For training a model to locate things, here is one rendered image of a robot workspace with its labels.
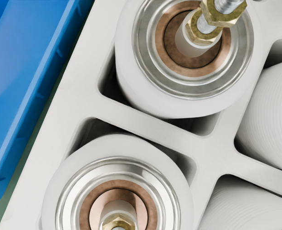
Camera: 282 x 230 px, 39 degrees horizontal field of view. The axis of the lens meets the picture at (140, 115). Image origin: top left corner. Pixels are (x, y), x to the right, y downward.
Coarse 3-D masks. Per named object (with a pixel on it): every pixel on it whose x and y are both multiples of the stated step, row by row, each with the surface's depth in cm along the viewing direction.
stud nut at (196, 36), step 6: (198, 12) 21; (192, 18) 21; (198, 18) 21; (186, 24) 21; (192, 24) 21; (192, 30) 21; (198, 30) 21; (216, 30) 21; (192, 36) 21; (198, 36) 21; (204, 36) 21; (210, 36) 21; (216, 36) 21; (198, 42) 22; (204, 42) 21; (210, 42) 21
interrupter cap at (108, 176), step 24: (96, 168) 24; (120, 168) 24; (144, 168) 24; (72, 192) 24; (96, 192) 24; (120, 192) 24; (144, 192) 24; (168, 192) 24; (72, 216) 24; (96, 216) 24; (144, 216) 24; (168, 216) 24
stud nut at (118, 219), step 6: (114, 216) 21; (120, 216) 21; (108, 222) 20; (114, 222) 20; (120, 222) 20; (126, 222) 20; (132, 222) 21; (102, 228) 20; (108, 228) 20; (126, 228) 20; (132, 228) 20
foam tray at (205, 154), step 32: (96, 0) 32; (256, 0) 36; (96, 32) 31; (96, 64) 31; (64, 96) 31; (96, 96) 31; (64, 128) 31; (96, 128) 42; (128, 128) 31; (160, 128) 32; (192, 128) 41; (224, 128) 32; (32, 160) 31; (64, 160) 32; (192, 160) 33; (224, 160) 32; (256, 160) 32; (32, 192) 31; (192, 192) 32; (0, 224) 31; (32, 224) 31
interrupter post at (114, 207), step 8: (120, 200) 24; (104, 208) 24; (112, 208) 22; (120, 208) 22; (128, 208) 23; (104, 216) 21; (112, 216) 21; (128, 216) 21; (136, 216) 23; (136, 224) 21
